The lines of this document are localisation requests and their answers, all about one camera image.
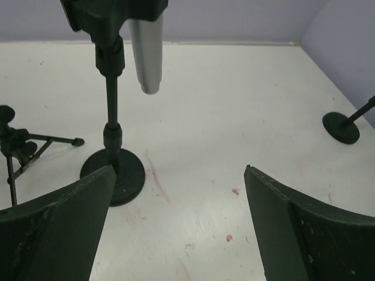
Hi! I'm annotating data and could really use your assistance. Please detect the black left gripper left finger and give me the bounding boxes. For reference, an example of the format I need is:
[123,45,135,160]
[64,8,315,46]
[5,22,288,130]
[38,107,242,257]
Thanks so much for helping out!
[1,166,116,280]

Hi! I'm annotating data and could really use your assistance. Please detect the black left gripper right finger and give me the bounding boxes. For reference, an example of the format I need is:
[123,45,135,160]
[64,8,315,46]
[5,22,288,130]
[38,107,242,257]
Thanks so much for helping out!
[244,165,374,280]

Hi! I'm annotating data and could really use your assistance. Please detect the black tripod shock-mount stand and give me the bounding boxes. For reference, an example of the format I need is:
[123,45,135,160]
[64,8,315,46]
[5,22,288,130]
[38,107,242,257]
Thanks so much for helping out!
[1,105,84,207]

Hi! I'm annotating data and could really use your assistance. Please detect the black round-base mic stand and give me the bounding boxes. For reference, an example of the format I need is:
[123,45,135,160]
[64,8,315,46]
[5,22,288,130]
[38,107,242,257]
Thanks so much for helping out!
[61,0,168,207]
[322,96,374,145]

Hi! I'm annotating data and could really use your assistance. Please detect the silver microphone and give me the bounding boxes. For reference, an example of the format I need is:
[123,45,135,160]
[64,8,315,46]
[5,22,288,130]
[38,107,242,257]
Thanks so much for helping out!
[129,15,163,95]

